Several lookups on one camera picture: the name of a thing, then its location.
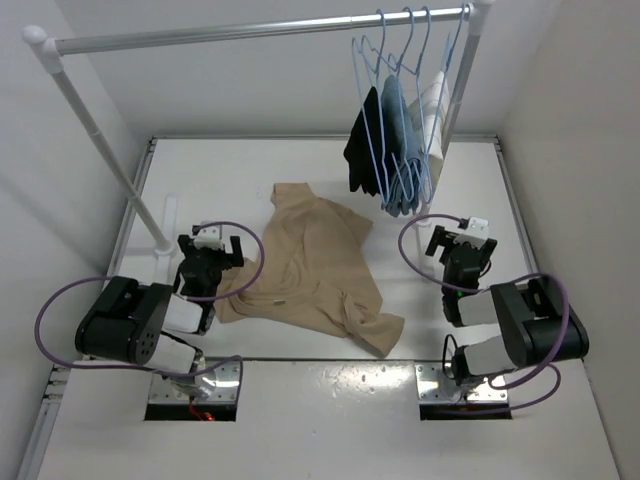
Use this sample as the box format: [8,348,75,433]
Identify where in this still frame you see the beige t shirt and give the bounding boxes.
[215,183,404,357]

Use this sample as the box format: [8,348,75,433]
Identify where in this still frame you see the blue wire hanger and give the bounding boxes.
[343,9,390,208]

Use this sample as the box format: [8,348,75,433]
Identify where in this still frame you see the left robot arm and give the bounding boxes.
[75,228,244,400]

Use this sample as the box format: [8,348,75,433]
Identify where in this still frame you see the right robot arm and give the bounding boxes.
[425,222,590,386]

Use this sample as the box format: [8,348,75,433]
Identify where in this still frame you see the blue garment on hanger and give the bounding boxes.
[381,75,423,218]

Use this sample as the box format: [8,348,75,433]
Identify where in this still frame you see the black garment on hanger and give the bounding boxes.
[343,87,382,197]

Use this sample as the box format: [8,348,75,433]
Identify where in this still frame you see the blue hanger of white garment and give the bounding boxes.
[422,2,472,201]

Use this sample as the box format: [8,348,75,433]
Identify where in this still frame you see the white garment on hanger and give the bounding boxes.
[408,70,450,193]

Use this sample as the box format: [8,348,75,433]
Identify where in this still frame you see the white clothes rack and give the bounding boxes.
[22,1,494,257]

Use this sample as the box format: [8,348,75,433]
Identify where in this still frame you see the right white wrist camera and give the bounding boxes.
[457,217,489,249]

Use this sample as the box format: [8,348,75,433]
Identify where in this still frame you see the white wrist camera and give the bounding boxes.
[457,217,489,249]
[192,226,225,250]

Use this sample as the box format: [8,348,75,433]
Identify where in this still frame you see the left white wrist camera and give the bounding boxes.
[192,226,225,250]

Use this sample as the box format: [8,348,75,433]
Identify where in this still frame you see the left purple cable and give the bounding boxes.
[33,219,265,396]

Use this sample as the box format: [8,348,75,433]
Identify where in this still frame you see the purple cable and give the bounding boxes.
[397,213,571,416]
[33,219,265,396]

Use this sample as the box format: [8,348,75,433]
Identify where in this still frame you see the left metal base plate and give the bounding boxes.
[148,358,243,406]

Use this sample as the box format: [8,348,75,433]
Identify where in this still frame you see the metal base plate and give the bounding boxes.
[148,358,243,406]
[414,362,509,407]

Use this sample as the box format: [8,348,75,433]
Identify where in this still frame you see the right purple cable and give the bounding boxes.
[397,213,571,416]

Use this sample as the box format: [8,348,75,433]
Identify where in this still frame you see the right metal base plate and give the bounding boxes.
[414,362,509,407]

